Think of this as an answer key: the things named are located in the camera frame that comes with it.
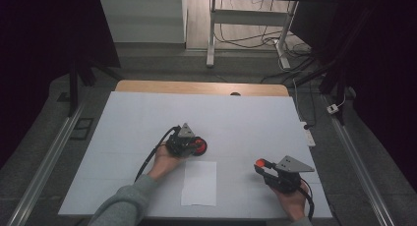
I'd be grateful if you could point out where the right hand-held gripper black cable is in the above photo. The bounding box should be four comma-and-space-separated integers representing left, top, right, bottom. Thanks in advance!
296, 177, 316, 221

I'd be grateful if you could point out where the aluminium floor rail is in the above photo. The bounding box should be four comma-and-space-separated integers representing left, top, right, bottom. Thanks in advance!
323, 94, 396, 226
7, 102, 85, 226

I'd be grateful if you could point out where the white paper sheet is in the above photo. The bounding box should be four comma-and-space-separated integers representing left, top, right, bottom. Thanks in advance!
180, 159, 217, 207

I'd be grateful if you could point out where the hand-held gripper black cable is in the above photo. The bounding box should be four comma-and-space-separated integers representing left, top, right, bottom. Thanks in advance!
134, 125, 182, 183
296, 177, 316, 221

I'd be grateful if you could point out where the white cabinet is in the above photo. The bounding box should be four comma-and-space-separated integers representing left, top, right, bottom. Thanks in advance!
98, 0, 188, 44

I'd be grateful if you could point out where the round red ink pad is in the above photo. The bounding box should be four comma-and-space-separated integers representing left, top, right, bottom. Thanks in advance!
191, 136, 209, 157

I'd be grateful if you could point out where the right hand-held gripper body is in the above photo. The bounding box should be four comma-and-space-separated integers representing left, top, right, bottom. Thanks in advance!
264, 155, 316, 195

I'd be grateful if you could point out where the black metal stand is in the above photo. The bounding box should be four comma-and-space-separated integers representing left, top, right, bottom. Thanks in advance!
67, 53, 124, 118

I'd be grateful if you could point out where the dark curtain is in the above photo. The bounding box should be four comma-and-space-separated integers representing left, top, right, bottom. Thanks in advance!
0, 0, 121, 168
289, 0, 417, 191

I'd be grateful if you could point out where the white metal desk frame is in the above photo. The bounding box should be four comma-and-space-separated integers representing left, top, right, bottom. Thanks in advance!
206, 0, 300, 70

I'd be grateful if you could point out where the white power strip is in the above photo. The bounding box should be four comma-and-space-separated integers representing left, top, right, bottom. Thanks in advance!
299, 121, 317, 147

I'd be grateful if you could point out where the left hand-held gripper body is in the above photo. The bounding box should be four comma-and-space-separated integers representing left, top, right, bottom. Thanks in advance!
165, 122, 198, 159

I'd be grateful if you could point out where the person's left hand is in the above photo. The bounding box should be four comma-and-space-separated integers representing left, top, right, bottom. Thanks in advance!
147, 143, 189, 182

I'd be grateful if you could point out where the person's right hand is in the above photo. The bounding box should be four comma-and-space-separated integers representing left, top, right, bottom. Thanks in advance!
269, 181, 311, 222

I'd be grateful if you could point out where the bundle of floor cables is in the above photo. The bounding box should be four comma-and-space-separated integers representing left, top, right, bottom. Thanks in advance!
214, 0, 314, 85

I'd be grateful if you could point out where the left hand-held gripper black cable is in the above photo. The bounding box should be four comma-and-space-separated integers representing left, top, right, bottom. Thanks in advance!
134, 125, 182, 183

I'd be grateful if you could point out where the large white table cover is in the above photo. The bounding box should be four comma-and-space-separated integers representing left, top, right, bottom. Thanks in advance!
58, 90, 333, 219

